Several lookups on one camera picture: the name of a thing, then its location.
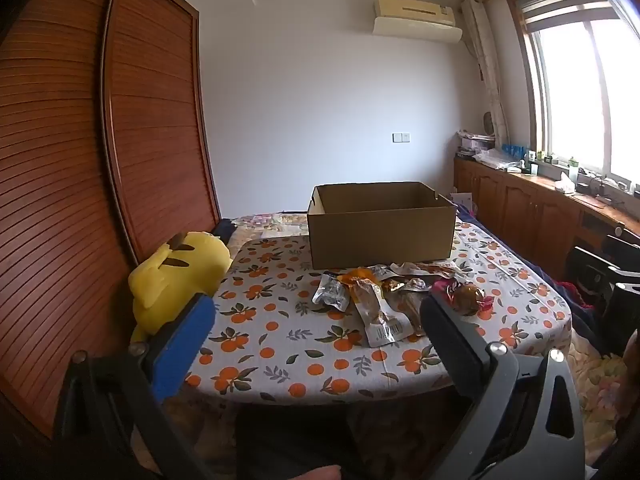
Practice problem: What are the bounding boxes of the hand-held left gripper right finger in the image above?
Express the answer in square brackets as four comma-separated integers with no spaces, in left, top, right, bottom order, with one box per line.
[415,291,586,480]

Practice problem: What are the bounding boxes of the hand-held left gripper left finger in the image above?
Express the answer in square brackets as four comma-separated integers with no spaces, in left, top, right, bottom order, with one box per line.
[55,292,217,480]

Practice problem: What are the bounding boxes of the red round snack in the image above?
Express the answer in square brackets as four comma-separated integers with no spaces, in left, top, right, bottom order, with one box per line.
[432,280,496,319]

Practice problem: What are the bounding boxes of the dark brown snack packet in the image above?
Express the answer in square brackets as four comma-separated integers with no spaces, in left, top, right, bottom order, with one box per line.
[385,287,431,338]

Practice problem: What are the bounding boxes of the clear brown snack packet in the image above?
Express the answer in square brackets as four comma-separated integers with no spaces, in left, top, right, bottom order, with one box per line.
[352,282,410,349]

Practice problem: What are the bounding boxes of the long red-brown snack packet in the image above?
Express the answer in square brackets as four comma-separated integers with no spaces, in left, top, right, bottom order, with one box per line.
[390,261,468,279]

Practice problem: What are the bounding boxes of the orange snack packet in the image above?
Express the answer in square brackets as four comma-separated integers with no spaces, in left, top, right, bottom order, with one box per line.
[337,269,382,304]

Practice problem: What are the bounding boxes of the silver snack packet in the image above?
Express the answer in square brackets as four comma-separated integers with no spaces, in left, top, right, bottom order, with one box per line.
[312,272,351,314]

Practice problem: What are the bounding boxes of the cardboard box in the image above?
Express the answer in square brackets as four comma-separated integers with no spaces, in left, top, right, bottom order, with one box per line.
[306,181,457,271]

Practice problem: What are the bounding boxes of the yellow plush toy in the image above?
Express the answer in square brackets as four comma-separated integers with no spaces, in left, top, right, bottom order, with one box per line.
[127,231,232,343]

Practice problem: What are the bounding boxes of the orange print tablecloth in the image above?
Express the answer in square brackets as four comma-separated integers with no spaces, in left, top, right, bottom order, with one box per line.
[185,220,573,406]

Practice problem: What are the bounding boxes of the person's dark trouser leg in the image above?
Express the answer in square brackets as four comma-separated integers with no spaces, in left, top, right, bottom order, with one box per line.
[234,404,451,480]

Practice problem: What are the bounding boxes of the low wooden cabinet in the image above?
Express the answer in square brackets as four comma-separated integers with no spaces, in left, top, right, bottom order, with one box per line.
[454,155,640,281]

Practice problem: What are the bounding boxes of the floral blanket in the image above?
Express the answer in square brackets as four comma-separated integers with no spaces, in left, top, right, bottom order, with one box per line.
[232,211,633,466]

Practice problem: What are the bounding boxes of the black chair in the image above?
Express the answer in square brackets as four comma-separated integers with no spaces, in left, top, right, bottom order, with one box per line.
[570,232,640,343]

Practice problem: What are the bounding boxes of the clear plastic bags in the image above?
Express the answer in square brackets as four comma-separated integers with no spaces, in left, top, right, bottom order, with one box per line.
[472,147,526,171]

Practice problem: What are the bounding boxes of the stack of papers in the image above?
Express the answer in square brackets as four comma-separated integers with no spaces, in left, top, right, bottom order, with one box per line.
[456,130,496,156]

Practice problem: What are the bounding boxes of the wooden slatted wardrobe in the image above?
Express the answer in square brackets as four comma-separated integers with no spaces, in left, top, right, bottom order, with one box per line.
[0,0,223,441]

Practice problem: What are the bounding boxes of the window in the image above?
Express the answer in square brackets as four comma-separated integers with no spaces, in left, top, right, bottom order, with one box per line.
[506,0,640,187]

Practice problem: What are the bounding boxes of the pale curtain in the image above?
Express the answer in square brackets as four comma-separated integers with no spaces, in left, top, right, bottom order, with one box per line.
[460,0,511,142]

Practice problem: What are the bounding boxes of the wall air conditioner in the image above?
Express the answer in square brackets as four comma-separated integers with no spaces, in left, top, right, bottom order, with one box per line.
[372,0,463,43]

